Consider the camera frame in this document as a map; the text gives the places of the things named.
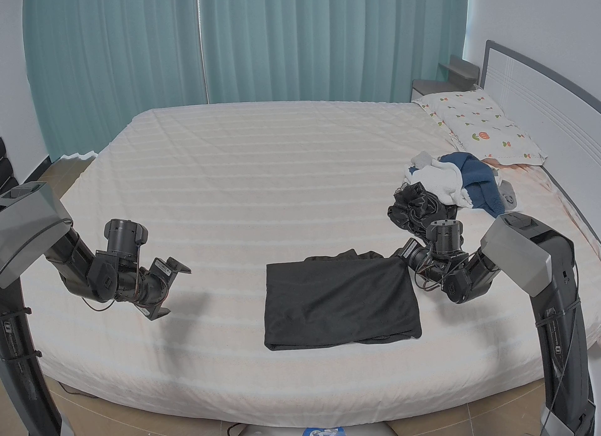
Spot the blue-green curtain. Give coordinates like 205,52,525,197
197,0,471,104
22,0,210,163

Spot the pile of clothes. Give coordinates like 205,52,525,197
387,151,520,239

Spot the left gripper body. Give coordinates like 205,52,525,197
136,257,177,309

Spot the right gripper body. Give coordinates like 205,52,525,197
398,238,434,275

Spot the black cable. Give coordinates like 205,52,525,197
59,381,97,398
412,269,446,292
0,219,75,276

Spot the grey bedside table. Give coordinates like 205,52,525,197
410,54,481,99

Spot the white printed pillow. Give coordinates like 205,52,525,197
412,88,549,166

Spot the bed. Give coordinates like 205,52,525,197
21,39,601,426

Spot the black T-shirt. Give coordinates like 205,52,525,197
263,248,424,352

